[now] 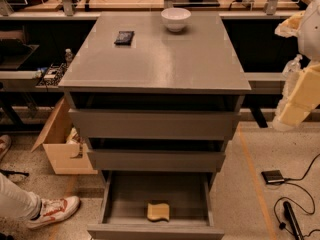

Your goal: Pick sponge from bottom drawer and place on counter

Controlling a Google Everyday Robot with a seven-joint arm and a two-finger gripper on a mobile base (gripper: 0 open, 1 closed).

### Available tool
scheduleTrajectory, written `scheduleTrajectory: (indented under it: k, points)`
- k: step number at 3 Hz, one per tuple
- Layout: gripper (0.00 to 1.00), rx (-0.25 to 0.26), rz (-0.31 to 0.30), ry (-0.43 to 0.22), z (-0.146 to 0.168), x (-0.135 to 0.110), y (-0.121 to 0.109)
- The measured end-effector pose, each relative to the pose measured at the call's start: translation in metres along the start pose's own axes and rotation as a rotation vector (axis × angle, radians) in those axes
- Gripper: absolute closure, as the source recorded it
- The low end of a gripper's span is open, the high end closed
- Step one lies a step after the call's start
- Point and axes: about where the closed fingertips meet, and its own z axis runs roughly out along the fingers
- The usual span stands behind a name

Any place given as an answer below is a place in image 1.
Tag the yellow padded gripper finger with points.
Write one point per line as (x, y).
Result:
(289, 27)
(301, 95)

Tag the yellow sponge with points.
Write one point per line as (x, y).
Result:
(158, 212)

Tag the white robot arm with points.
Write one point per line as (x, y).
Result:
(308, 36)

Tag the grey drawer cabinet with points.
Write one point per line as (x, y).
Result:
(196, 69)

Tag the grey top drawer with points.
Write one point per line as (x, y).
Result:
(178, 125)

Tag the grey drawer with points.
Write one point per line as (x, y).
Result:
(178, 125)
(170, 161)
(127, 195)

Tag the grey bottom drawer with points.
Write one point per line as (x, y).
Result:
(127, 195)

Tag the grey middle drawer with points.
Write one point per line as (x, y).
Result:
(170, 161)

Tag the clear pump bottle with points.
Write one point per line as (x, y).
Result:
(292, 66)

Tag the black power adapter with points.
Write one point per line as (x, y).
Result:
(273, 177)

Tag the white bowl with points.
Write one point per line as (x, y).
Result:
(175, 19)

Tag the black power strip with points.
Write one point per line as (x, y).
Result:
(290, 216)

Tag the dark blue snack packet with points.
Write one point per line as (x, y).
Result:
(124, 38)

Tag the small clear bottle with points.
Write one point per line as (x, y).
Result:
(68, 56)

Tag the black white patterned tray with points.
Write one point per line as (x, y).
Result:
(53, 75)

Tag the cardboard box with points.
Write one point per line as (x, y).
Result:
(66, 154)

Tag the white red sneaker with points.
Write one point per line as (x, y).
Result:
(54, 211)
(5, 144)

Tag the white trouser leg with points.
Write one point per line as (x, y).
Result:
(17, 203)

